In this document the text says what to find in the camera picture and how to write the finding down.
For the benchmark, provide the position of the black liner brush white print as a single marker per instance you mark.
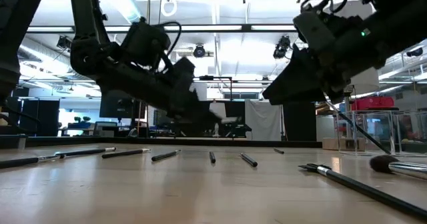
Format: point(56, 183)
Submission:
point(212, 157)

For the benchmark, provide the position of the black aluminium table frame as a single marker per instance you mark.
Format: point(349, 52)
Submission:
point(133, 141)

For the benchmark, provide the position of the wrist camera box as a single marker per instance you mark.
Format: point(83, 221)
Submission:
point(310, 30)
point(146, 42)

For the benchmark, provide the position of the white hanging sheet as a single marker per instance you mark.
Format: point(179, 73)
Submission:
point(263, 120)

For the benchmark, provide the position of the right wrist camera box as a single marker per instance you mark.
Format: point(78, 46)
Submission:
point(310, 30)

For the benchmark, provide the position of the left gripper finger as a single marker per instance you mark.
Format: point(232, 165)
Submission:
point(205, 114)

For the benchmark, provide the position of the large powder brush silver ferrule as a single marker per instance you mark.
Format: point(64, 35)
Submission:
point(400, 168)

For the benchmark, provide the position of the black backdrop panel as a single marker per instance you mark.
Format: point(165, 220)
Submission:
point(299, 124)

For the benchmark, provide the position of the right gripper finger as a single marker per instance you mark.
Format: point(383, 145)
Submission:
point(302, 74)
point(297, 98)

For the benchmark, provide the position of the thin black brush silver ferrule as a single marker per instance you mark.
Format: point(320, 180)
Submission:
point(360, 125)
point(279, 151)
point(20, 162)
point(123, 153)
point(83, 151)
point(165, 155)

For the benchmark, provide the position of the black computer monitor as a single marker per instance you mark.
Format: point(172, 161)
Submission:
point(113, 110)

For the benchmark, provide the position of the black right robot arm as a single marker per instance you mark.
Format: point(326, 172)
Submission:
point(400, 14)

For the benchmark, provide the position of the black metal stand frame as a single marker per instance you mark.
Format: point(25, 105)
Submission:
point(231, 94)

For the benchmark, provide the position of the red storage bin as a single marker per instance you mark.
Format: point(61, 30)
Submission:
point(372, 103)

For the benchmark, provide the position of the clear acrylic brush holder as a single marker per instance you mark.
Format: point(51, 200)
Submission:
point(410, 134)

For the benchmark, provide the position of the overhead LED light bar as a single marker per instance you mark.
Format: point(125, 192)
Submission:
point(247, 27)

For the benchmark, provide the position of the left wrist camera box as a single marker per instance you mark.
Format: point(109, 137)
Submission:
point(146, 42)

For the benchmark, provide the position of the black fan brush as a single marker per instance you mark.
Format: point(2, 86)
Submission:
point(367, 190)

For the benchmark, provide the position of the small white shade lamp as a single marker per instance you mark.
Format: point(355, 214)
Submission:
point(221, 117)

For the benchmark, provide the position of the white shade wooden base lamp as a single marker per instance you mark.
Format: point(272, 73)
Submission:
point(367, 80)

